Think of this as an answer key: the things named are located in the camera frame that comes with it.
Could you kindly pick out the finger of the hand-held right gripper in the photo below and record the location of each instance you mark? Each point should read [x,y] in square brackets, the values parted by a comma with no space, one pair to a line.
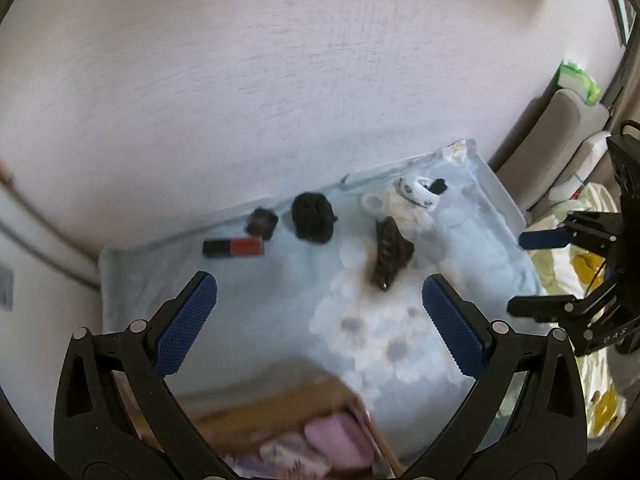
[545,307]
[542,239]

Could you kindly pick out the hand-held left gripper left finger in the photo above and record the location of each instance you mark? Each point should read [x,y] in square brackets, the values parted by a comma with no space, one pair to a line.
[182,325]

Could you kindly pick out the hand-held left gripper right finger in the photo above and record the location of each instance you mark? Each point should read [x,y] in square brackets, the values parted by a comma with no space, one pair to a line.
[455,327]

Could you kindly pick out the cardboard box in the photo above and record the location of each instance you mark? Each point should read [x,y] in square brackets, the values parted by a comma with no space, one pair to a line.
[280,405]

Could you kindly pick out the cow print pouch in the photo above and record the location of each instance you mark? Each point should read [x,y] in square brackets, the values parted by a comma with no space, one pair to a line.
[292,455]

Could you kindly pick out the red and black lipstick box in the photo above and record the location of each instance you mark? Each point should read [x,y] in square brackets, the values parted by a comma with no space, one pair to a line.
[235,247]

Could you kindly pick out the yellow green floral blanket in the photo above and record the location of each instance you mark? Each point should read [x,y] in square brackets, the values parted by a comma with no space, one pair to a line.
[595,390]

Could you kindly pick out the light blue floral cloth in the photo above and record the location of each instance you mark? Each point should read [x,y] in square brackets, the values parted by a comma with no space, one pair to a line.
[280,320]

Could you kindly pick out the grey cushion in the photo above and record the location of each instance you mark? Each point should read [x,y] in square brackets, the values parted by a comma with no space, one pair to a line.
[555,140]

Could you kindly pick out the small black sock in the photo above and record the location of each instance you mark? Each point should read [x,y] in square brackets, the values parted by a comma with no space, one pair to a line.
[262,223]

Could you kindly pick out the green tissue pack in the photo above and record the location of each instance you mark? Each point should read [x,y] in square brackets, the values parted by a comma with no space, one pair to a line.
[577,80]

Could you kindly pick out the black flower scrunchie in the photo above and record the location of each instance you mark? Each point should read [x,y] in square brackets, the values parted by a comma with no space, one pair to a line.
[312,217]

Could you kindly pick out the dark window frame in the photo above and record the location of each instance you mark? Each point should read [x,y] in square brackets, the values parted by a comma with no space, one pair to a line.
[625,35]

